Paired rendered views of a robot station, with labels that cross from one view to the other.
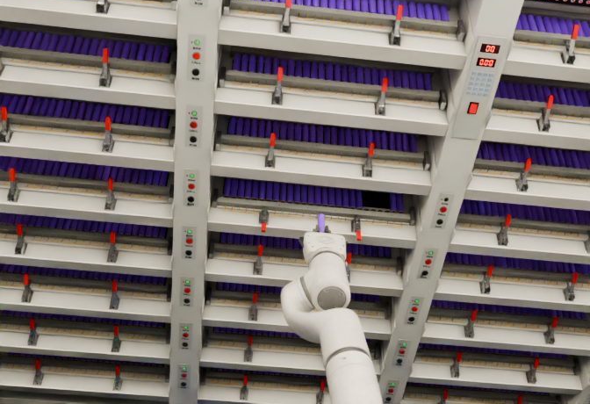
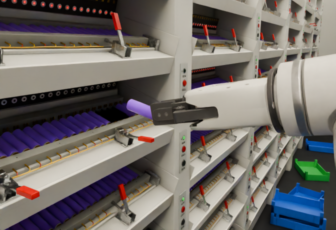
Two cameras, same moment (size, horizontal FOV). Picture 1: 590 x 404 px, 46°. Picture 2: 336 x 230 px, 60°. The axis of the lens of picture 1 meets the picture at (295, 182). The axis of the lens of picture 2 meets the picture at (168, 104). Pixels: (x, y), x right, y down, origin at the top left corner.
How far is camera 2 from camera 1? 1.52 m
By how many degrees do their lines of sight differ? 53
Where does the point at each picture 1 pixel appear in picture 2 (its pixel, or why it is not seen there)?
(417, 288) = (181, 184)
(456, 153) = (182, 13)
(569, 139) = not seen: outside the picture
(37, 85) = not seen: outside the picture
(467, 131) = not seen: outside the picture
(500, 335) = (214, 195)
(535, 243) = not seen: hidden behind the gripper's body
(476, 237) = not seen: hidden behind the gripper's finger
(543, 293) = (223, 144)
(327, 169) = (79, 57)
